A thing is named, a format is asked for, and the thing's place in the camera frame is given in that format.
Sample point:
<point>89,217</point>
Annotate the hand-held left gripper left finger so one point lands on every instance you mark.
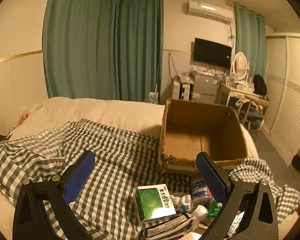
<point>80,177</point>

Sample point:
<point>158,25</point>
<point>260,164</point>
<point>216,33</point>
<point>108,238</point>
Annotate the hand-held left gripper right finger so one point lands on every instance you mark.
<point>211,180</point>

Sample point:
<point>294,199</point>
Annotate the plastic bottle blue red label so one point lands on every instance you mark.
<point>200,191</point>

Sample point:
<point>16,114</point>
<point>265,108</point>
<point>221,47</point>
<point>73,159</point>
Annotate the green packet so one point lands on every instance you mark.
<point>215,208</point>

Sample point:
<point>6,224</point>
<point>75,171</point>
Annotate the white plastic bottle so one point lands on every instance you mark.
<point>200,211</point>

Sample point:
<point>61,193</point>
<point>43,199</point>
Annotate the white wrapper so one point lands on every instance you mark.
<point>181,202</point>

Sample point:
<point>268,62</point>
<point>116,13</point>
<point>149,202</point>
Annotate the cardboard box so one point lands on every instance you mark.
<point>190,142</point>

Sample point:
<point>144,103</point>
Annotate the sachet packets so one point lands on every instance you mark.
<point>170,226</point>

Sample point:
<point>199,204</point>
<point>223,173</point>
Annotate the green medicine box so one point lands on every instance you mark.
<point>152,200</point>

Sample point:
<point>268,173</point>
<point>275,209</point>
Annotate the checked blanket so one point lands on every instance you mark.
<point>115,155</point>

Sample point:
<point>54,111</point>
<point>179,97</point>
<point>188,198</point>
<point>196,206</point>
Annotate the clothes on chair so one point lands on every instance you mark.
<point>252,116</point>

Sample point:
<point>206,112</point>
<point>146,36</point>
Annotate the printed plastic bag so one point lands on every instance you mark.
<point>30,112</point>

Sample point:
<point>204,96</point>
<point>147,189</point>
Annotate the wooden chair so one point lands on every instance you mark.
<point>255,102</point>

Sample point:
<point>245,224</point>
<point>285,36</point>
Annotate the small grey fridge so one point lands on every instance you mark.
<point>205,85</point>

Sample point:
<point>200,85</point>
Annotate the clear water jug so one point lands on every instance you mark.
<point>153,98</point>

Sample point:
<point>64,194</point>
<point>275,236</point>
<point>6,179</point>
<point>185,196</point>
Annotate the clear plastic bag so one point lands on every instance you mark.
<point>186,78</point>

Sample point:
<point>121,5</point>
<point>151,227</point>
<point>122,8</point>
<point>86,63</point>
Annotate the black backpack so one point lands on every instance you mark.
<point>259,85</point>

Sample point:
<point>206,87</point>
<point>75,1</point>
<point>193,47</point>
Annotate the white slatted wardrobe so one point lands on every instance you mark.
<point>287,92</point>

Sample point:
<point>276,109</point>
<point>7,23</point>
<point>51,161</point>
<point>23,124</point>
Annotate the white oval vanity mirror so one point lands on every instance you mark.
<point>240,63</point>

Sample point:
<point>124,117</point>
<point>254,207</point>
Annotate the wide green curtain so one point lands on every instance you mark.
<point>77,42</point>

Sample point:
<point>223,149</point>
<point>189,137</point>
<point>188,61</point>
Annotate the narrow green curtain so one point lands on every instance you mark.
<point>140,50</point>

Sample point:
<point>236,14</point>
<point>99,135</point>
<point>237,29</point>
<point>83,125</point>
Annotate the green curtain beside wardrobe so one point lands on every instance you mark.
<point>250,37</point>

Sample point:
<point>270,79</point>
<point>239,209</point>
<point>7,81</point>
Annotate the white air conditioner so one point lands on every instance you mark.
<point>210,11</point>

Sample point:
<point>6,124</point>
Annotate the black wall television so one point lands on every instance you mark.
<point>212,52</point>

